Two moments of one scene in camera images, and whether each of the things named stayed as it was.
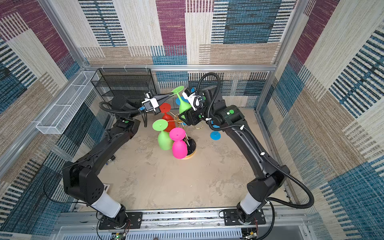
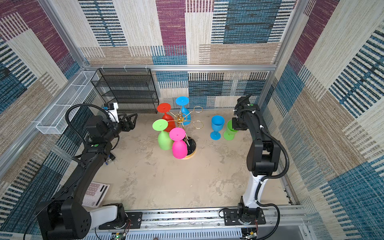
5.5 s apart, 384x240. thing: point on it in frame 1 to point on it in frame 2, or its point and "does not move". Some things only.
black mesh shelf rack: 132,83 does not move
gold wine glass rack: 191,144 does not move
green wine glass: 165,141 does not move
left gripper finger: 160,97 to 130,116
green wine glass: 182,106 to 229,134
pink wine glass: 179,147 does not move
